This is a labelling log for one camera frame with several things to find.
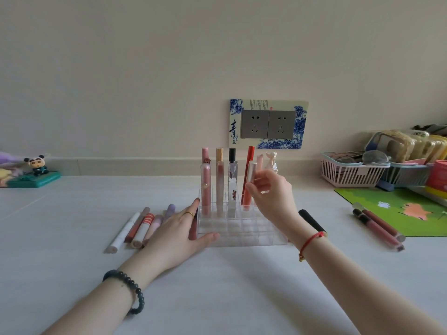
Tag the person's right hand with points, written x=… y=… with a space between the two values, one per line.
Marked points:
x=279 y=202

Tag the person's left forearm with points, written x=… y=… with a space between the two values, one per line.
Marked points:
x=104 y=307

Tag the teal box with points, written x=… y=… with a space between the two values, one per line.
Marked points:
x=33 y=180

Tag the pink plastic basket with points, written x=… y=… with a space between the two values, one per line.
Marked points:
x=352 y=174

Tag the person's right forearm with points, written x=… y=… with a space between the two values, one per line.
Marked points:
x=352 y=286

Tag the person's left thumb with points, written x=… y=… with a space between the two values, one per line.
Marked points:
x=206 y=238

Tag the yellow plush toy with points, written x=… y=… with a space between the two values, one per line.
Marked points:
x=5 y=176

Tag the blue plastic basket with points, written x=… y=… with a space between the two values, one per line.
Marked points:
x=405 y=176

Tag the person's left hand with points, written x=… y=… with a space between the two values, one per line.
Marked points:
x=171 y=242

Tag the silver cap peach lip gloss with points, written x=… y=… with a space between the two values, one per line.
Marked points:
x=251 y=170

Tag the grey wall socket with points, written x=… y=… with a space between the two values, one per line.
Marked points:
x=254 y=124
x=282 y=124

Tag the green cartoon mat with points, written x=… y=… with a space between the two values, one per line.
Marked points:
x=394 y=205

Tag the pink cap lip gloss tube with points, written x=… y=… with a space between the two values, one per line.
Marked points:
x=205 y=181

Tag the purple lipstick tube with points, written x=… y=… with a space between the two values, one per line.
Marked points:
x=170 y=211

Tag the white figurine top lipstick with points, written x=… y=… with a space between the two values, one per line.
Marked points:
x=271 y=161

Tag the silver cap brown lip gloss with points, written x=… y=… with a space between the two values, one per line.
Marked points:
x=382 y=223

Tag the gold cap lip gloss tube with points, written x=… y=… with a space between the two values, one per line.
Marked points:
x=219 y=177

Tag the black lipstick tube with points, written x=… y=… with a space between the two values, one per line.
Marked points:
x=312 y=220

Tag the round clear compact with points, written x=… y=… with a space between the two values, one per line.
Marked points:
x=375 y=157

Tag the brown red lipstick tube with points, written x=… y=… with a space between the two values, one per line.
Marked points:
x=137 y=225

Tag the blue white socket frame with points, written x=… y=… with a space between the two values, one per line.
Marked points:
x=301 y=130

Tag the purple plush toy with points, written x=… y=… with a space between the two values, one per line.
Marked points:
x=9 y=159

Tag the person's right thumb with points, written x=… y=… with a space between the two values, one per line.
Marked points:
x=255 y=194

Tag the dark cap rose lip gloss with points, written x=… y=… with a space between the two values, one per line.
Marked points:
x=377 y=230

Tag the dark makeup palette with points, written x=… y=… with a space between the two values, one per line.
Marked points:
x=344 y=157

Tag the red yellow jar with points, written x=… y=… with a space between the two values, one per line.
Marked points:
x=438 y=176

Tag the clear acrylic lipstick organizer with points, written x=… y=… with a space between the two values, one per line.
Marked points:
x=241 y=232

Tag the black cap clear lip gloss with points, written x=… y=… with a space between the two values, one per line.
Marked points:
x=232 y=174

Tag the white red striped lipstick tube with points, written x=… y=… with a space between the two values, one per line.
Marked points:
x=144 y=229

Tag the pink lipstick tube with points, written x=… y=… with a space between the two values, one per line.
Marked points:
x=153 y=228

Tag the panda figurine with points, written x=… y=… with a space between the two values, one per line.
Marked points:
x=36 y=165

